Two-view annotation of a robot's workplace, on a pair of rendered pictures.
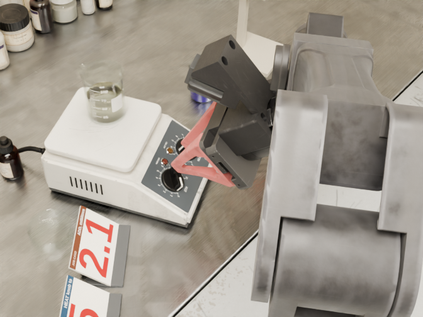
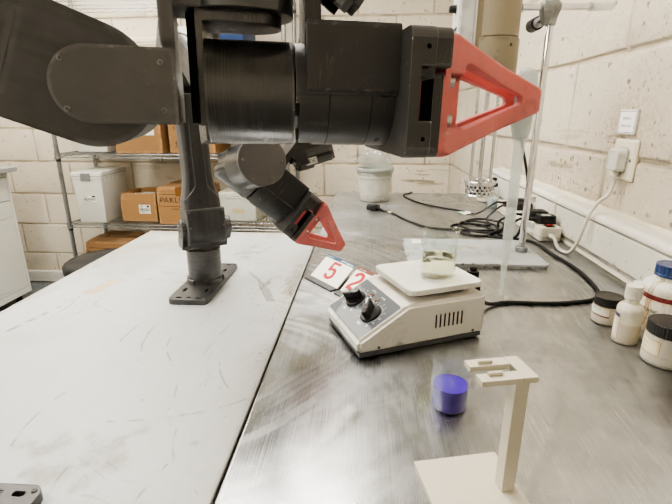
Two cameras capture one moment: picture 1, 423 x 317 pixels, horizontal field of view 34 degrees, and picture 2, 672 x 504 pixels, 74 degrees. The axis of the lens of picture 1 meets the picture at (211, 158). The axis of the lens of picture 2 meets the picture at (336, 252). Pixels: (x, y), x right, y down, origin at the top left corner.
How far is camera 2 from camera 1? 1.17 m
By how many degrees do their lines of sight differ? 107
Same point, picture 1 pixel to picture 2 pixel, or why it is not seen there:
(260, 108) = not seen: hidden behind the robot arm
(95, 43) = (624, 396)
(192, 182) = (345, 313)
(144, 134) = (393, 276)
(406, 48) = not seen: outside the picture
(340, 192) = (222, 387)
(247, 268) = (269, 321)
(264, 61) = (440, 479)
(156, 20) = (658, 468)
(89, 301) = (338, 275)
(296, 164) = not seen: hidden behind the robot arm
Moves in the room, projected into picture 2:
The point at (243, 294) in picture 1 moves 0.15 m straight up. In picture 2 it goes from (261, 313) to (256, 225)
